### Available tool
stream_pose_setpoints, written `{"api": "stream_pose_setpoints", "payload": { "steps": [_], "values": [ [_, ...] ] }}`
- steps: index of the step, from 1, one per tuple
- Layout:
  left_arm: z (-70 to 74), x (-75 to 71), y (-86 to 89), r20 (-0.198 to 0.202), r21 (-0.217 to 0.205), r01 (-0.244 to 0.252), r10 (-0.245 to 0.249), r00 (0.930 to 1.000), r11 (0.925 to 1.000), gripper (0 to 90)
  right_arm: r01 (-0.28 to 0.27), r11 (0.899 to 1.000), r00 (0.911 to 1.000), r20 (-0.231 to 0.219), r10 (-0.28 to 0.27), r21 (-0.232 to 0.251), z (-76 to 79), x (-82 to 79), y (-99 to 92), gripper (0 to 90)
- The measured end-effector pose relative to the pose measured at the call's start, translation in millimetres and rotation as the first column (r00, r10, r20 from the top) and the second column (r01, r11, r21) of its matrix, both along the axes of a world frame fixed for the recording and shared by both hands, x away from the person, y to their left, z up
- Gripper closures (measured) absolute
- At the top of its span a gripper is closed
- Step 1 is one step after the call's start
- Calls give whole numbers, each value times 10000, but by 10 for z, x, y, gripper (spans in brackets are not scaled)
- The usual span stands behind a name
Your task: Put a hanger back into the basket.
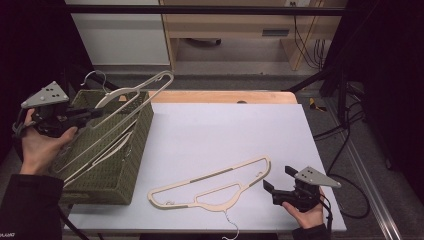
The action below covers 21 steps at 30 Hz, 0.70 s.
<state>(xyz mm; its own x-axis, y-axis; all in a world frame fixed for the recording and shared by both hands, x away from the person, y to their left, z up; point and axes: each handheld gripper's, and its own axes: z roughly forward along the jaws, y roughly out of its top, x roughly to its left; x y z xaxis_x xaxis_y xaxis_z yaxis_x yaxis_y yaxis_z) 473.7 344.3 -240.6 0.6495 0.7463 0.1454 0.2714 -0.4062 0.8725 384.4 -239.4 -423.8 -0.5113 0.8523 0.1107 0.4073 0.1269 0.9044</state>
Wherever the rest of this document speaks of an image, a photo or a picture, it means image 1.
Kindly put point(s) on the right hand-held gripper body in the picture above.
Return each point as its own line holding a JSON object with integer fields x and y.
{"x": 300, "y": 196}

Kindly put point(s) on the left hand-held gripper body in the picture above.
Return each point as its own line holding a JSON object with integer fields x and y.
{"x": 46, "y": 96}

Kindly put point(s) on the cream clothes hanger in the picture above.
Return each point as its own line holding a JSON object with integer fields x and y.
{"x": 100, "y": 157}
{"x": 216, "y": 208}
{"x": 123, "y": 90}

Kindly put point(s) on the green woven basket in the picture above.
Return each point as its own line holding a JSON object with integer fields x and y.
{"x": 110, "y": 180}

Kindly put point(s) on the person's right hand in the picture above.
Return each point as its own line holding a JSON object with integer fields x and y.
{"x": 310, "y": 218}

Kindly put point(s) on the person's left hand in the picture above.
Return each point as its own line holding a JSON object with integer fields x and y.
{"x": 40, "y": 153}

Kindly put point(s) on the black curtain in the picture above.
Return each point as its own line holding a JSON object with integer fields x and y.
{"x": 383, "y": 66}
{"x": 30, "y": 50}

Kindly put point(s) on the yellow and black tool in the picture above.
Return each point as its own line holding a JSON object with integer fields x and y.
{"x": 313, "y": 104}

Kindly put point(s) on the white table mat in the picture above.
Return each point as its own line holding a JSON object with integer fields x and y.
{"x": 216, "y": 133}

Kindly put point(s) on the white cabinet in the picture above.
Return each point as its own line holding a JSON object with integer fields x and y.
{"x": 120, "y": 40}

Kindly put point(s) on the office chair base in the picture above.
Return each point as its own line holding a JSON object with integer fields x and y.
{"x": 203, "y": 41}

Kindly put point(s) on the black horizontal bar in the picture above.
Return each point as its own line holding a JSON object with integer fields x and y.
{"x": 200, "y": 10}

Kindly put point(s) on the light wooden desk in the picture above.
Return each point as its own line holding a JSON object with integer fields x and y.
{"x": 216, "y": 23}

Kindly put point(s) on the aluminium floor rail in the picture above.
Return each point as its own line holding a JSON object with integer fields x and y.
{"x": 373, "y": 200}

